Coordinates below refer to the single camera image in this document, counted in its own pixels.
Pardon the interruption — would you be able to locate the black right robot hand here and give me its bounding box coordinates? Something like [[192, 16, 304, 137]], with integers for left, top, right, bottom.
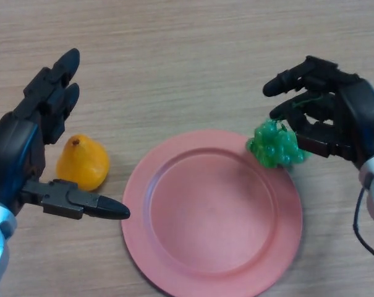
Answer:
[[262, 55, 374, 170]]

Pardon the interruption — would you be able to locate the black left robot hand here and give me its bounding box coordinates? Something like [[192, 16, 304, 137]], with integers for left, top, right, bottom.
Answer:
[[0, 48, 131, 221]]

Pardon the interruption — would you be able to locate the green grape bunch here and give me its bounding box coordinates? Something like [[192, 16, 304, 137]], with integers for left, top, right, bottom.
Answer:
[[247, 96, 324, 170]]

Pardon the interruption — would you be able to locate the pink round plate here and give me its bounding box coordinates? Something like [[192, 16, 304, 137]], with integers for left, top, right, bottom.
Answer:
[[121, 129, 304, 297]]

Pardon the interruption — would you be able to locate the yellow pear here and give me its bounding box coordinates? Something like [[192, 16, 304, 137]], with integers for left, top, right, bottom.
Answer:
[[56, 133, 110, 192]]

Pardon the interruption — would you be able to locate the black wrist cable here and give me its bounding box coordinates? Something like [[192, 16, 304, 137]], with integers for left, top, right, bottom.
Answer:
[[352, 187, 374, 264]]

